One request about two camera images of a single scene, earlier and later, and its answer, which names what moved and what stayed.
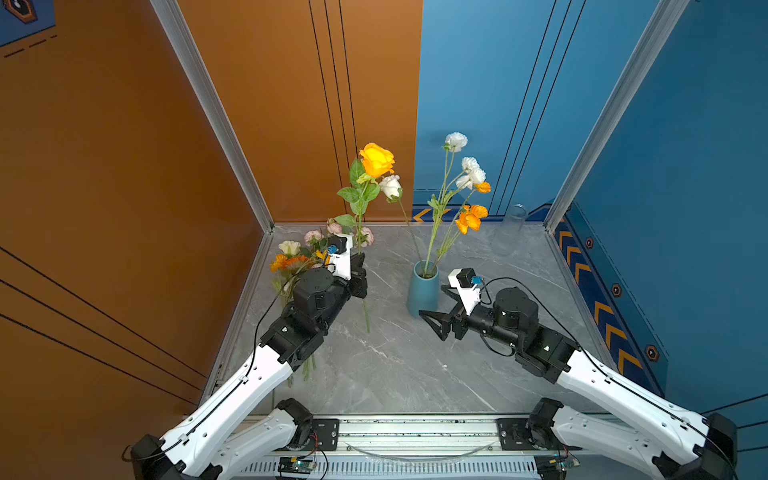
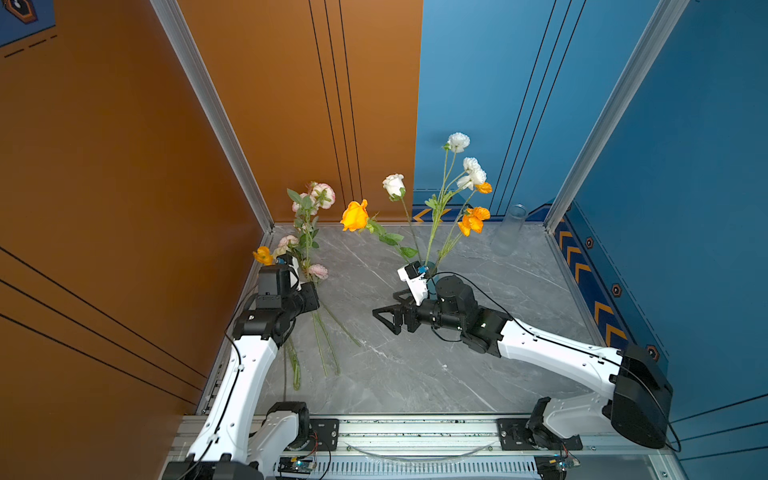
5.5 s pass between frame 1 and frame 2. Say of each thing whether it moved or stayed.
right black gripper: moved
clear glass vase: stayed
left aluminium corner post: stayed
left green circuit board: stayed
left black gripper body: moved
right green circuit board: stayed
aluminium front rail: stayed
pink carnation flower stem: moved
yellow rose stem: moved
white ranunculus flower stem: stayed
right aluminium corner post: stayed
